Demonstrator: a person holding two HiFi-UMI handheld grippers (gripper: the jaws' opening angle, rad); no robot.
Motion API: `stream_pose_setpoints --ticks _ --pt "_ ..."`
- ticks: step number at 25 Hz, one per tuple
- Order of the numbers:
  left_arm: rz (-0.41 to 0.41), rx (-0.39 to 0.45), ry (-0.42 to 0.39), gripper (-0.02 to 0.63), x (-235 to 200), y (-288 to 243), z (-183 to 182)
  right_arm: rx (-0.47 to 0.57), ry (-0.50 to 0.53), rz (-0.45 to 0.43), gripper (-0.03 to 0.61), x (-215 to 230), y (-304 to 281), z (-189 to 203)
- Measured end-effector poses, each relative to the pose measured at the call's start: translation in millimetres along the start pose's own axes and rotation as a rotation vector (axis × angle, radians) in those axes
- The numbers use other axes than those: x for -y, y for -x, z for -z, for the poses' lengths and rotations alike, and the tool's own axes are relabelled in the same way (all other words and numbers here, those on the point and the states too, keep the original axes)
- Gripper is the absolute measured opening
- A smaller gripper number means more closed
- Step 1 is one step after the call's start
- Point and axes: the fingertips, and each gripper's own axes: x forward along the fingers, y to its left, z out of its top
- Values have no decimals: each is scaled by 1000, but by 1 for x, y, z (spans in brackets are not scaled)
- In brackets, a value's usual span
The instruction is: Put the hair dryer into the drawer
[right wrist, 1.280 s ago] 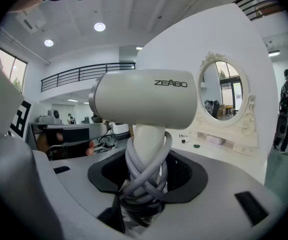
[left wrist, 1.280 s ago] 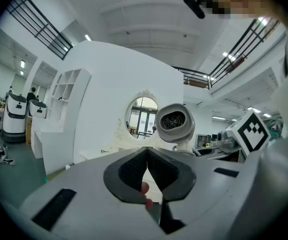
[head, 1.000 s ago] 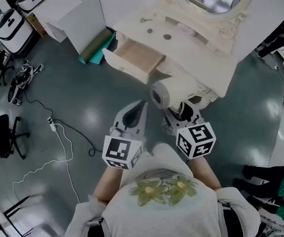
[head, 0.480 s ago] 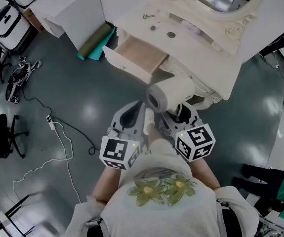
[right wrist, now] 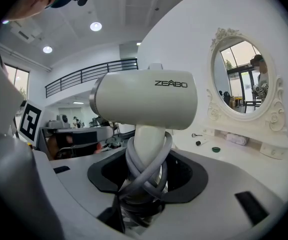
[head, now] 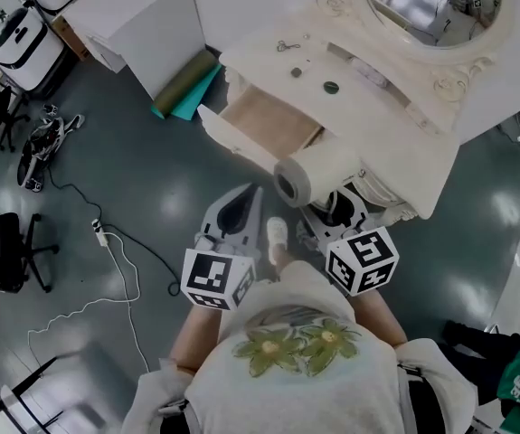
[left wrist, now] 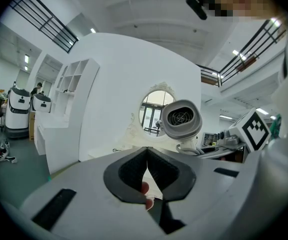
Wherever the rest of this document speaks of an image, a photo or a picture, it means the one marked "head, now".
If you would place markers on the person's left forearm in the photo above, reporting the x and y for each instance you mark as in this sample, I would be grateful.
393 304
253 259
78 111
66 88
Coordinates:
196 337

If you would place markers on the brown cardboard box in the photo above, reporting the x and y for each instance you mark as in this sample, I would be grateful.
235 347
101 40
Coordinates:
72 39

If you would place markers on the cream ornate dressing table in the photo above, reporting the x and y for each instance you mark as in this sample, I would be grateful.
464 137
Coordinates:
377 152

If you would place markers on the olive rolled mat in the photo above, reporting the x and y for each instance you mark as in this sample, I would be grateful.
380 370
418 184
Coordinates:
187 82

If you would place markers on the person's leg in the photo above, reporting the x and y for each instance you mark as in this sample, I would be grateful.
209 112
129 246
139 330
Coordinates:
284 260

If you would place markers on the green round jar lid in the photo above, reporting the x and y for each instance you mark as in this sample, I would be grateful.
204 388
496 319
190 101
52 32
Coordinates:
331 87

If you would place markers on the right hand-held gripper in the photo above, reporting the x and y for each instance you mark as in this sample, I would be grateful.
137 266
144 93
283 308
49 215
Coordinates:
363 260

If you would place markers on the person's white shoe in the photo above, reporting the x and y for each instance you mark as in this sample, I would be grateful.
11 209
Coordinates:
277 235

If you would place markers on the person's grey shoe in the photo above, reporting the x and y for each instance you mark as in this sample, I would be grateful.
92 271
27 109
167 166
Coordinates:
307 235

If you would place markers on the pale packet in shelf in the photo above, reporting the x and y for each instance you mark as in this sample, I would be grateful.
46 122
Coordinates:
368 71

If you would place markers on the dark round small object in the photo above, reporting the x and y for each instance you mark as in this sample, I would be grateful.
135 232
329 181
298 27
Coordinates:
296 72

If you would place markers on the black metal frame table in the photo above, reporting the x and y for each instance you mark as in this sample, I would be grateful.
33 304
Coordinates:
20 396

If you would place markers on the white power strip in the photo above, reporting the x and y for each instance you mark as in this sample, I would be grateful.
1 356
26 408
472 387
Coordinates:
100 233

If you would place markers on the person's right forearm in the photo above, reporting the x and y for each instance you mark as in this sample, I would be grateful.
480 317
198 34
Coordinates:
379 319

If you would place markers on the cream hair dryer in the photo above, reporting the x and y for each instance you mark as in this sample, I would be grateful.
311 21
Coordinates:
318 170

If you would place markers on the cream wooden drawer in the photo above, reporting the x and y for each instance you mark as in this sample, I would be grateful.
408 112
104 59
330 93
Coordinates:
264 125

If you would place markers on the white shirt with green flowers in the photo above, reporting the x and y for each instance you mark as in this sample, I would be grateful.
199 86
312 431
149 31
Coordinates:
295 387

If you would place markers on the teal folded mat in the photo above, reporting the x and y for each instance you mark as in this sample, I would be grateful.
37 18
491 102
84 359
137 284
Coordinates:
196 97

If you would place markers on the large white bin black trim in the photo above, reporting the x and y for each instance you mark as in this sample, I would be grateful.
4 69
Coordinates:
22 50

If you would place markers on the oval mirror with ornate frame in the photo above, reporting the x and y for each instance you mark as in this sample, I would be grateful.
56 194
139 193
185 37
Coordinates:
422 63

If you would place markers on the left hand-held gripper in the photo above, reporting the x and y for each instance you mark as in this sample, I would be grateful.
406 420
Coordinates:
207 276

